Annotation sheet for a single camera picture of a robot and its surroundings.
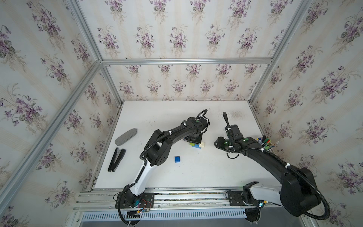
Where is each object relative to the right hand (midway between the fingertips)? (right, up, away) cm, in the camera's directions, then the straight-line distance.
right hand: (218, 144), depth 86 cm
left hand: (-14, -1, +8) cm, 16 cm away
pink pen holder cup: (+28, +1, -2) cm, 28 cm away
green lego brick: (-16, -1, +6) cm, 17 cm away
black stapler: (-63, -8, +1) cm, 63 cm away
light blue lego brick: (-13, -2, +5) cm, 14 cm away
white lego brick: (-10, -1, +4) cm, 11 cm away
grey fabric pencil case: (-62, +3, +9) cm, 63 cm away
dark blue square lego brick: (-26, -9, 0) cm, 27 cm away
